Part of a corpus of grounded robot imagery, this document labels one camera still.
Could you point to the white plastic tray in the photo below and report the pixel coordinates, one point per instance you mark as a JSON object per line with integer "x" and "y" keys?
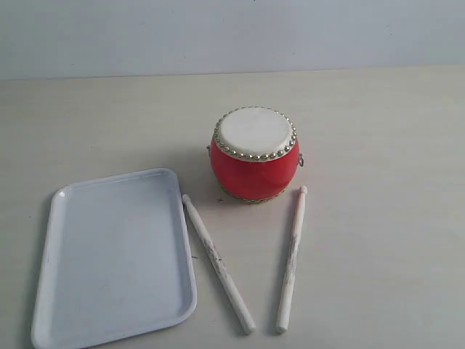
{"x": 116, "y": 262}

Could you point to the small red drum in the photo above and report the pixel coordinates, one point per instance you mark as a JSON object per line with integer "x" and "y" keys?
{"x": 254, "y": 153}

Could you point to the white wooden drumstick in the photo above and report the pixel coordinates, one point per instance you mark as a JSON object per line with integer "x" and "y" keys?
{"x": 244, "y": 316}
{"x": 289, "y": 277}

